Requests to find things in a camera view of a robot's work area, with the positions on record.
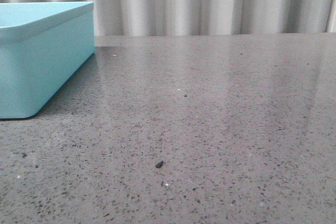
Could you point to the light blue plastic box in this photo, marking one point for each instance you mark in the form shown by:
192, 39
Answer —
42, 46

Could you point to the small black debris chip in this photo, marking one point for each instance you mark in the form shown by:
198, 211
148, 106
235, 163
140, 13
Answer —
159, 164

